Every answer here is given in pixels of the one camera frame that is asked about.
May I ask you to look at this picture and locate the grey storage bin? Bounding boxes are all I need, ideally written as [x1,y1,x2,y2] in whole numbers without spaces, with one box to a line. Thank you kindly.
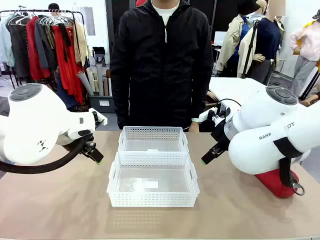
[88,94,116,114]

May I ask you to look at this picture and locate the black scarf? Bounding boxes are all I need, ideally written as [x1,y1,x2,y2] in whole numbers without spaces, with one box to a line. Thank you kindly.
[57,23,73,63]

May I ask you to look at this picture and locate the black arm cable sleeve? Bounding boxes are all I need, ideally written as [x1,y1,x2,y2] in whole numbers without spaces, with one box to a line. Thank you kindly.
[273,138,303,188]
[0,136,88,175]

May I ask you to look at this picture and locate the mannequin in pink sweater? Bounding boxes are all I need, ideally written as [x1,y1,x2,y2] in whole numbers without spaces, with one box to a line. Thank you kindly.
[289,9,320,99]

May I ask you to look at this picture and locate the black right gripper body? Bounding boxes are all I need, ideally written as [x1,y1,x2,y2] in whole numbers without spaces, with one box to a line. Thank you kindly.
[210,121,231,151]

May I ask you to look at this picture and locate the blue garment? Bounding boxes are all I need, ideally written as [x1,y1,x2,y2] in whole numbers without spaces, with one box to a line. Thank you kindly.
[56,77,78,111]

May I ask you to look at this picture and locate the grey draped garment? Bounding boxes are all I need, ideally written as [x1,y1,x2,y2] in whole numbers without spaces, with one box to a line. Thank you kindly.
[0,96,11,118]

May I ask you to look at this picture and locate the grey jacket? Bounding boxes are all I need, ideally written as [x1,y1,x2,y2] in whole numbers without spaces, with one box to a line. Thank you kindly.
[34,16,59,71]

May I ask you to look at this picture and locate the beige paper roll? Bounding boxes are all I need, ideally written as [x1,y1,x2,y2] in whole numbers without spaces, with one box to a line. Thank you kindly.
[86,66,98,94]

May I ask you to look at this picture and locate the red dress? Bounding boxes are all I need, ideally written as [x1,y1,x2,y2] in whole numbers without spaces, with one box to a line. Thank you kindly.
[51,23,87,105]

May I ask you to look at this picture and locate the red jacket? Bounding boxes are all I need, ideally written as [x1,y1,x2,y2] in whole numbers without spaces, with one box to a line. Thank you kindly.
[25,16,52,81]

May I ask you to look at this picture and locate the black-haired bystander head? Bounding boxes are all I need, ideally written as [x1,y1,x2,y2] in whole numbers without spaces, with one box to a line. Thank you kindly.
[48,2,61,14]

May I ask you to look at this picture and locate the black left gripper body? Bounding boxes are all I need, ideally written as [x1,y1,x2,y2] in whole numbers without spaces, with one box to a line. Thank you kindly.
[83,134,98,155]

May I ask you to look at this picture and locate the light blue shirt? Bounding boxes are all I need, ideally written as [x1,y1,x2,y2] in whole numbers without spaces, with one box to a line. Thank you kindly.
[0,13,16,68]

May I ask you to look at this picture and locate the white table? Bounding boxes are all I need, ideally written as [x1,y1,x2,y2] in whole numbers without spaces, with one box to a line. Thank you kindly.
[208,76,270,112]

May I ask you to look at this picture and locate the black stand leg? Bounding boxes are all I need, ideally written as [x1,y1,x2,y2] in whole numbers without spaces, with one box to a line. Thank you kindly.
[298,67,320,101]

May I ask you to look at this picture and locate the grey wall poster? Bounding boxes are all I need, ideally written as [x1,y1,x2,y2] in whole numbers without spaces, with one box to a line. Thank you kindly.
[83,6,97,37]

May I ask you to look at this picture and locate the black clothes rack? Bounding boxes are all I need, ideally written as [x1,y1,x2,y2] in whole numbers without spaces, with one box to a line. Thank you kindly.
[0,5,88,111]

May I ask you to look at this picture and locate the beige garment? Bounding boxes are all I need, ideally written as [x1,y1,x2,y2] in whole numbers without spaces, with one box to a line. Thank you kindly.
[72,21,89,68]

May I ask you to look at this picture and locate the black right arm cable sleeve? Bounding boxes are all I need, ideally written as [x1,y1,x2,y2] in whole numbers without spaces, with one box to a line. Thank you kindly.
[273,138,303,188]

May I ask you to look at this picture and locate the brown paper roll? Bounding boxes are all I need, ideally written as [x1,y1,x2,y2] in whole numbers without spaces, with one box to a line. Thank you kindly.
[105,69,112,97]

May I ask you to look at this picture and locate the black left arm cable sleeve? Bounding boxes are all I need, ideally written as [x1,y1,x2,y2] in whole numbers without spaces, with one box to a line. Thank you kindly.
[0,136,88,175]

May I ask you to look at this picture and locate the grey paper roll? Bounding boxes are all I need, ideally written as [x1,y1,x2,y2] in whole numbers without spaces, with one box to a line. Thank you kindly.
[95,62,105,97]
[76,70,95,97]

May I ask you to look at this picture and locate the black chair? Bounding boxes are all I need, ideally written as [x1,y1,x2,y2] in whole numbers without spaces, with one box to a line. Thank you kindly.
[91,46,108,68]

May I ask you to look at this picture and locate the person's right forearm black sleeve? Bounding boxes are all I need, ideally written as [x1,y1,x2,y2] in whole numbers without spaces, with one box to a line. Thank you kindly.
[109,72,132,130]

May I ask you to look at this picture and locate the red zipper pouch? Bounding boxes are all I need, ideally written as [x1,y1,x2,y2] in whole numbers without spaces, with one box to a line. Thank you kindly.
[254,168,306,200]

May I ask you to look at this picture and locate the white perforated plastic basket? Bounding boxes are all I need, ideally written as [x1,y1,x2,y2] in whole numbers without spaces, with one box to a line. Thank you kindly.
[106,151,201,208]
[117,125,190,154]

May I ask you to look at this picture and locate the person in black jacket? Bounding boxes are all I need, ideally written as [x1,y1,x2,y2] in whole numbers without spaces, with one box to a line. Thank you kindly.
[109,0,215,131]

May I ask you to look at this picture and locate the person's left forearm black sleeve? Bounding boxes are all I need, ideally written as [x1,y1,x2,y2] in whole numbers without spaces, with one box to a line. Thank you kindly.
[190,72,215,121]

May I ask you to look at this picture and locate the white panel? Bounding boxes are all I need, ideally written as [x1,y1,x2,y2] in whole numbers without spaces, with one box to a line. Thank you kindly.
[213,31,228,48]

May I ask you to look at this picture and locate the mannequin in beige trench coat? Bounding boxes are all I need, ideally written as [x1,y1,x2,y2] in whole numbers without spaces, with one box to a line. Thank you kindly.
[215,0,260,78]

